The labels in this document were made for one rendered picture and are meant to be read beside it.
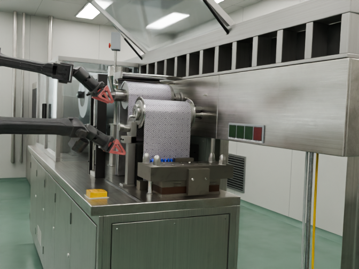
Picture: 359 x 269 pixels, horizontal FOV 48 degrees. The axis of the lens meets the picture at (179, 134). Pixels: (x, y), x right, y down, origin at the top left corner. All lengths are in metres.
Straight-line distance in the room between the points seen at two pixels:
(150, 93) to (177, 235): 0.77
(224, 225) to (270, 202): 3.59
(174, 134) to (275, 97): 0.56
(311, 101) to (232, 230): 0.71
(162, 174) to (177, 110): 0.36
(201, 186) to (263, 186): 3.75
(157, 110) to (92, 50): 5.75
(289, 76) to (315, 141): 0.26
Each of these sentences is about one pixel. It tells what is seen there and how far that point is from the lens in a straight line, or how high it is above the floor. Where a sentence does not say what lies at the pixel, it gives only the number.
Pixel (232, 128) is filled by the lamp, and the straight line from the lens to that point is 1.76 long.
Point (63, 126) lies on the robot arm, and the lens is 1.65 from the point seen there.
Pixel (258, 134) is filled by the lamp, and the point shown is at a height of 1.18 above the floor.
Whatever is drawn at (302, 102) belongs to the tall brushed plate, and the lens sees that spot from 1.44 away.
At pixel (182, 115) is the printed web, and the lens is 1.90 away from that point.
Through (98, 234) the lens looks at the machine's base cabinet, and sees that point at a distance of 1.57.
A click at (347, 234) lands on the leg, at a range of 1.55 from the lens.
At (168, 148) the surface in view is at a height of 1.09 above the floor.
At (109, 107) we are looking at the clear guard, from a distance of 2.85.
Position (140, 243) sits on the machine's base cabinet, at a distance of 1.64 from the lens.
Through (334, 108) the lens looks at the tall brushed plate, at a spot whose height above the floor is 1.29.
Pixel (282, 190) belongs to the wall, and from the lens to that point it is 5.17.
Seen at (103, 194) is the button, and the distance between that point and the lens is 1.67.
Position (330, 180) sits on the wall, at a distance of 4.59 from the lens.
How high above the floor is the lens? 1.25
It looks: 3 degrees down
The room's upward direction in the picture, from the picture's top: 2 degrees clockwise
